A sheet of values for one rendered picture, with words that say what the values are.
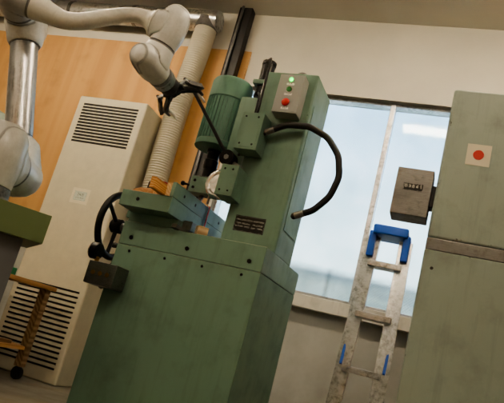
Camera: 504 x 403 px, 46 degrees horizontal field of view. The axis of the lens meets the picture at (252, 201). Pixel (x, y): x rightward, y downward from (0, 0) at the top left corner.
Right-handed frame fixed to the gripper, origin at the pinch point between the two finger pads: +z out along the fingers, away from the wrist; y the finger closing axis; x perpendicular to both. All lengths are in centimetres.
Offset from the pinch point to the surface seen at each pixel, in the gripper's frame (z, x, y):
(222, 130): 7.3, -13.2, 7.2
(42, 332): 105, -4, -155
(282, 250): 12, -69, 6
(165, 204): -15.0, -41.5, -20.2
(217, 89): 5.8, 4.6, 13.2
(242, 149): -4.3, -32.2, 12.1
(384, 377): 70, -118, 12
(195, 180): 10.3, -24.6, -12.2
